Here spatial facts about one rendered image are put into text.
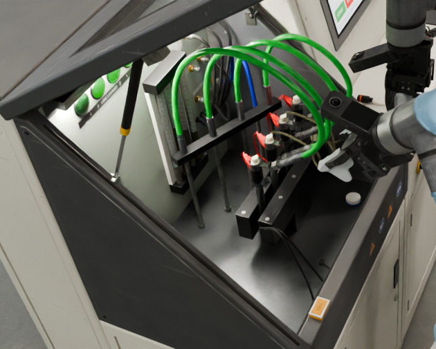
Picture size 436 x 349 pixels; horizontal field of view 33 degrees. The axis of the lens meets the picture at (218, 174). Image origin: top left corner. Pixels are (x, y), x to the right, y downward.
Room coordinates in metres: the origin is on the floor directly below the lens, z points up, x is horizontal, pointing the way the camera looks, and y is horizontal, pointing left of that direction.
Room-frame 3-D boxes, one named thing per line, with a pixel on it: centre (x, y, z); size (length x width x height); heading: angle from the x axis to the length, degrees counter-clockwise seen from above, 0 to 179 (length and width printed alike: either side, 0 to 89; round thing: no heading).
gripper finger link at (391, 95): (1.20, -0.39, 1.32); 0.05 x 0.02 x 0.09; 144
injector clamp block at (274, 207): (1.39, -0.16, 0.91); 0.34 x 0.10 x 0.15; 144
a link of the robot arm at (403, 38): (1.21, -0.41, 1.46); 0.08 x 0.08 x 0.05
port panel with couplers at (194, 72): (1.64, -0.02, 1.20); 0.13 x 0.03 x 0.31; 144
